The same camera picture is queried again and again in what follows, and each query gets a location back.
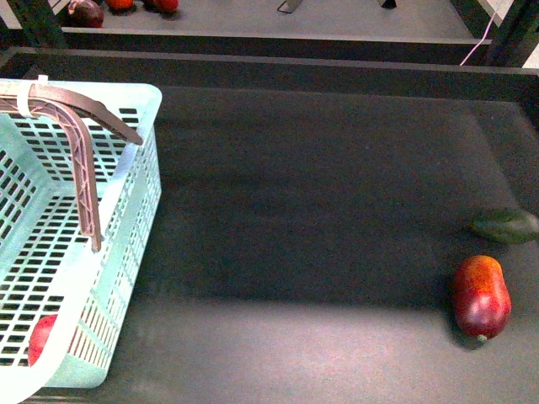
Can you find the light blue plastic basket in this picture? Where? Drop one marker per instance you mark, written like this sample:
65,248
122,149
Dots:
48,266

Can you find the brown basket handle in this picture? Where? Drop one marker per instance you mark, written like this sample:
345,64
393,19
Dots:
65,107

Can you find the red yellow apple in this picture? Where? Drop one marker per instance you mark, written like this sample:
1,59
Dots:
39,337

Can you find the dark red apple left of lemon tray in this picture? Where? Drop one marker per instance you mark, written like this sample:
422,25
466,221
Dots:
166,6

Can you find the dark red apple front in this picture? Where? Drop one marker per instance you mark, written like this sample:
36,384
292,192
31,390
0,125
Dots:
85,14

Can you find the black lower display tray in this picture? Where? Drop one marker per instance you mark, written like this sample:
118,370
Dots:
312,219

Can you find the black display tray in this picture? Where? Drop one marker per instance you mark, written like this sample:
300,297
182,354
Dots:
430,32
312,219

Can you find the black upper display tray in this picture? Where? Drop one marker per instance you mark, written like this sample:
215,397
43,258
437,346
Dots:
430,32

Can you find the red mango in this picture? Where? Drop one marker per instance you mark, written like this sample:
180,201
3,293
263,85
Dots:
480,298

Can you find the green avocado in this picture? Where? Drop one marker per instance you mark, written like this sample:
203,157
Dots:
509,226

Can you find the orange red fruit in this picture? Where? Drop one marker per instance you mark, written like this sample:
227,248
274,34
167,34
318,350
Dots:
120,5

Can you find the white zip tie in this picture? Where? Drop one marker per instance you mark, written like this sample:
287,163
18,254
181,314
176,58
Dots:
22,99

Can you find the black metal rack post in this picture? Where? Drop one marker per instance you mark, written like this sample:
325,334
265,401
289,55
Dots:
40,25

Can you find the black right rack post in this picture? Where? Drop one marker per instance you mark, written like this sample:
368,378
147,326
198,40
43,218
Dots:
516,38

